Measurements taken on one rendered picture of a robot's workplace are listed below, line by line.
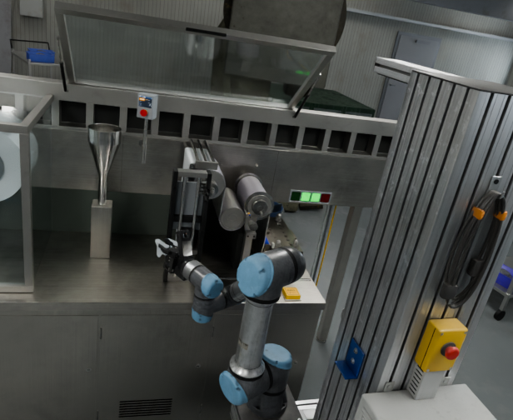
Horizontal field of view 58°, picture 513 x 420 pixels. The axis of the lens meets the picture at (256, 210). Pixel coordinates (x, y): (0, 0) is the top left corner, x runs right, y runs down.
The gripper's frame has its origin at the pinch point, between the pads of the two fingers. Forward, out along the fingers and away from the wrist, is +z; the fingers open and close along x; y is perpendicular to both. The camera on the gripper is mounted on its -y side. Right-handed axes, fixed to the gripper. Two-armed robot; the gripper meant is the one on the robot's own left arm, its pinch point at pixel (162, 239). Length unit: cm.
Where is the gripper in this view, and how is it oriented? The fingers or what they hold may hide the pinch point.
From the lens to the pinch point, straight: 184.7
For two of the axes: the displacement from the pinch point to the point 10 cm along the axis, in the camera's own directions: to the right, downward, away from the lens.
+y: -2.6, 9.2, 3.0
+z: -6.5, -3.9, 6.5
